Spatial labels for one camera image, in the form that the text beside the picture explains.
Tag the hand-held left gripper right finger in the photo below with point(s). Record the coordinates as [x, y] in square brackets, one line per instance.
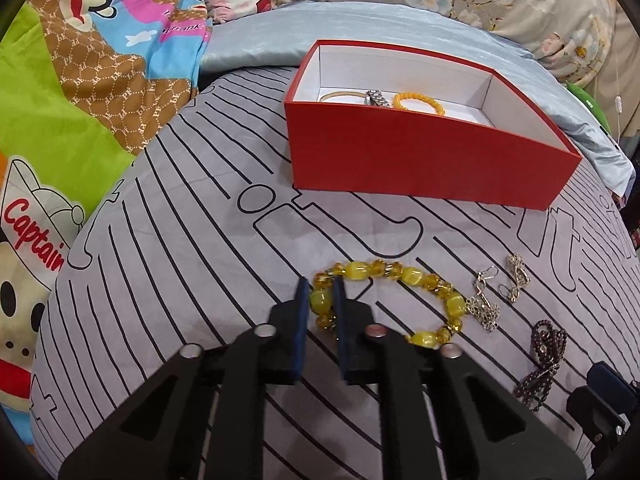
[341, 330]

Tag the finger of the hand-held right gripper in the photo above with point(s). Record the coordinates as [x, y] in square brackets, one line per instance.
[605, 377]

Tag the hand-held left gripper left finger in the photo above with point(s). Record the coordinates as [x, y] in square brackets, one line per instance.
[300, 330]

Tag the red cardboard box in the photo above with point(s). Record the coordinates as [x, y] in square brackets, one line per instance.
[425, 160]

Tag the silver metal watch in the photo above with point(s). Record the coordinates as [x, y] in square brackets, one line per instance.
[377, 99]

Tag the gold bangle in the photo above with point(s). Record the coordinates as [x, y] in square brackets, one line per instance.
[340, 94]

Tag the silver drop earring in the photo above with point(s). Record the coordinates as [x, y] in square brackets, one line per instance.
[515, 270]
[484, 305]

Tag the dark bedside furniture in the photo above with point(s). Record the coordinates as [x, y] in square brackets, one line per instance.
[632, 230]

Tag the green plastic object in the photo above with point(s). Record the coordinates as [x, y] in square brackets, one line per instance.
[590, 102]

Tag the light blue satin blanket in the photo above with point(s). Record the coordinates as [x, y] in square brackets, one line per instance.
[260, 40]

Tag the colourful cartoon monkey quilt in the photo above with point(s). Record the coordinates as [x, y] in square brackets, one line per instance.
[75, 110]

